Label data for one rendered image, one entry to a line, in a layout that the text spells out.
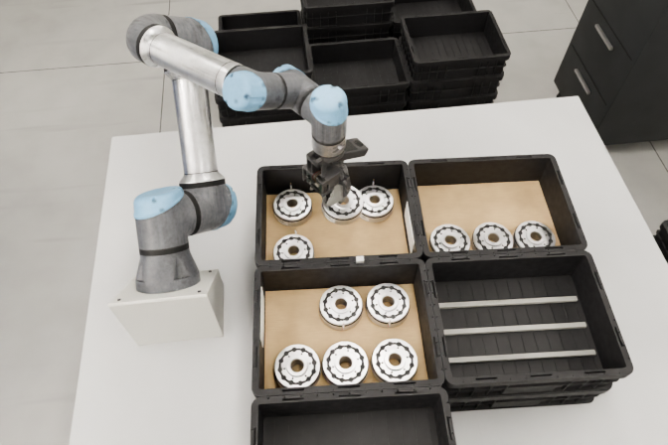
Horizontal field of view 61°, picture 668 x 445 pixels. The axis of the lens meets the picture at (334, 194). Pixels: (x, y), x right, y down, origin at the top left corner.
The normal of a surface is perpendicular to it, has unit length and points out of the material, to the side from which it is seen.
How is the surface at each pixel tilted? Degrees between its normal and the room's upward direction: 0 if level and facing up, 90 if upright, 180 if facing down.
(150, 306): 90
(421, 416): 0
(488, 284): 0
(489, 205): 0
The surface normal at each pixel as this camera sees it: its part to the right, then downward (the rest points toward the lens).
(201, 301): 0.11, 0.81
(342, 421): 0.00, -0.58
